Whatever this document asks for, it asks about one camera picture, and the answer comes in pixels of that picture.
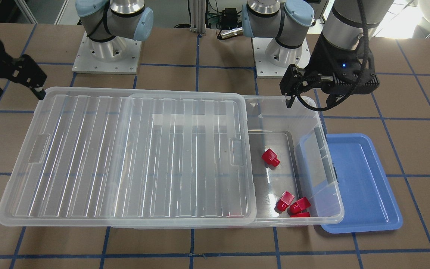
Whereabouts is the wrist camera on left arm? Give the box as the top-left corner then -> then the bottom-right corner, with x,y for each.
321,59 -> 380,94

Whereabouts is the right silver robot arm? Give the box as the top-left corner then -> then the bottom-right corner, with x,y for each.
0,0 -> 154,100

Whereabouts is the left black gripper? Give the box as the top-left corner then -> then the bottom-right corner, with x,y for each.
279,34 -> 364,110

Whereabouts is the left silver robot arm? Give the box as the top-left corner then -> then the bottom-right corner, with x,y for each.
241,0 -> 393,112

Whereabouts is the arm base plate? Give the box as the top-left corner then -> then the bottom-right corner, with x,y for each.
72,33 -> 142,75
252,38 -> 311,78

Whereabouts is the aluminium frame post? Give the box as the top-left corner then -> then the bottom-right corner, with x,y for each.
188,0 -> 207,35

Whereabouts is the clear plastic box lid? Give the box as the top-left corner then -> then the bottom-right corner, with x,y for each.
0,87 -> 257,229

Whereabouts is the clear plastic storage box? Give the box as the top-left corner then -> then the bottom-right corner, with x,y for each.
97,91 -> 325,229

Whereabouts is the blue plastic tray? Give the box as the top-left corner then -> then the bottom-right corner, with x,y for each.
299,133 -> 403,234

